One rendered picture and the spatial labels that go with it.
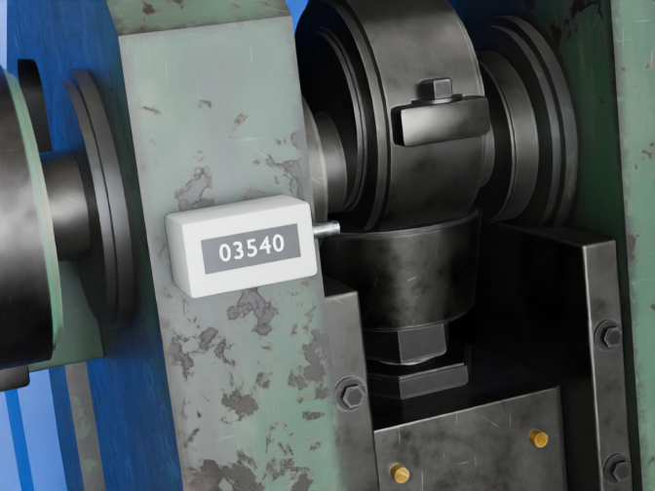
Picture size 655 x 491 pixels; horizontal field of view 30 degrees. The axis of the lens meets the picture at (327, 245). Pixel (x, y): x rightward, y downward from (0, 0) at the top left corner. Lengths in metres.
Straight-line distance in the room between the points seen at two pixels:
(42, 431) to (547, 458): 1.26
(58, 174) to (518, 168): 0.29
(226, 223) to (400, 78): 0.18
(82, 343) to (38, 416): 1.08
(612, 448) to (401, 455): 0.14
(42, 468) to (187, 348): 1.34
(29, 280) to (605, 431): 0.37
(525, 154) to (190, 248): 0.28
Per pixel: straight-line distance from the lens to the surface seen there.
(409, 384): 0.82
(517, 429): 0.82
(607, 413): 0.81
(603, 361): 0.80
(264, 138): 0.67
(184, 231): 0.62
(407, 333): 0.83
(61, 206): 0.74
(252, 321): 0.68
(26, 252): 0.69
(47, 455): 2.00
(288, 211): 0.63
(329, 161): 0.78
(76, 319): 0.90
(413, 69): 0.75
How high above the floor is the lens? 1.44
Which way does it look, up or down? 11 degrees down
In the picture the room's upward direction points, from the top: 7 degrees counter-clockwise
